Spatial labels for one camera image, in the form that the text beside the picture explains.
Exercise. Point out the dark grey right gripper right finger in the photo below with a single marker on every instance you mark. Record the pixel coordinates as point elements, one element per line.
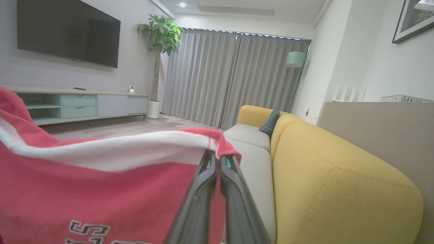
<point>240,213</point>

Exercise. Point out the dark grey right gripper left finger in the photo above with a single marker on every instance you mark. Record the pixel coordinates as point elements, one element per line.
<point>196,210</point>

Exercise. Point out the red white jersey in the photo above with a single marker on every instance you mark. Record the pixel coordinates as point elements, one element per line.
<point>101,193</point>

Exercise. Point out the grey sofa seat cushion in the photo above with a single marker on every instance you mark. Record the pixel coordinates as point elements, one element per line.
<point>247,135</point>
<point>257,183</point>

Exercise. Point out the dark teal throw pillow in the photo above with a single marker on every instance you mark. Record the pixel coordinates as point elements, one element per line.
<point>270,123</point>

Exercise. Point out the white ribbed plant pot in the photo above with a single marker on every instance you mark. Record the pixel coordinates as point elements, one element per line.
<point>153,109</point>

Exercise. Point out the grey pleated curtain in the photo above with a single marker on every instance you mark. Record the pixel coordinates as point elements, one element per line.
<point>230,78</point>

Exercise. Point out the white teal television cabinet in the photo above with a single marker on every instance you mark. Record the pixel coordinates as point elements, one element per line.
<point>78,105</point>

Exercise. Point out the mint green floor lamp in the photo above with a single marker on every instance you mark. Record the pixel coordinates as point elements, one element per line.
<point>295,59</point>

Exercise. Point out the black remote control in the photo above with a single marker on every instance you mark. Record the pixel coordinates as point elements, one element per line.
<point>80,89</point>

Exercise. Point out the green leafy house plant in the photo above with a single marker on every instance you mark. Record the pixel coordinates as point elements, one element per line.
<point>161,34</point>

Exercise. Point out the white slatted appliance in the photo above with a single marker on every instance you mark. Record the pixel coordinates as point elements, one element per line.
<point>405,99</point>

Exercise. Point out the black flat screen television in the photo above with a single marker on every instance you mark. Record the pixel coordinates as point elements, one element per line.
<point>67,30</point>

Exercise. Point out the white wall socket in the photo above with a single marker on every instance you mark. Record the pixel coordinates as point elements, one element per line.
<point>306,110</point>

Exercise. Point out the small white security camera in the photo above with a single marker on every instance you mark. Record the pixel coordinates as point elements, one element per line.
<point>132,88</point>

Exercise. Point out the black framed wall picture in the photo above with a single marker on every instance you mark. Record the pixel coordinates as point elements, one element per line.
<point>412,20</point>

